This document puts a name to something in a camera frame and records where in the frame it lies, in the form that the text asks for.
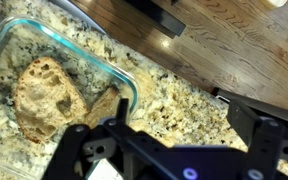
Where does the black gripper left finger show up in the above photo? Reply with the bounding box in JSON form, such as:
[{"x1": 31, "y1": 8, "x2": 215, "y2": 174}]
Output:
[{"x1": 42, "y1": 99, "x2": 158, "y2": 180}]

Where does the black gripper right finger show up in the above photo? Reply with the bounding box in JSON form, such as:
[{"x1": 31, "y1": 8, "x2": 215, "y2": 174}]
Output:
[{"x1": 227, "y1": 100, "x2": 288, "y2": 180}]

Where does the slice of sourdough bread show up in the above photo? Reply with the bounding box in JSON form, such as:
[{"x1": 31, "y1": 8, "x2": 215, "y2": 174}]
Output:
[{"x1": 14, "y1": 57, "x2": 88, "y2": 143}]

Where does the clear glass baking dish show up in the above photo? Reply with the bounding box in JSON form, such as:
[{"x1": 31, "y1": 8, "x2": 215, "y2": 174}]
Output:
[{"x1": 0, "y1": 16, "x2": 138, "y2": 180}]

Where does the white stool seat corner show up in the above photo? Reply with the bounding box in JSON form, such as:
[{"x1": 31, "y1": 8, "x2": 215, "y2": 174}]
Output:
[{"x1": 262, "y1": 0, "x2": 288, "y2": 9}]

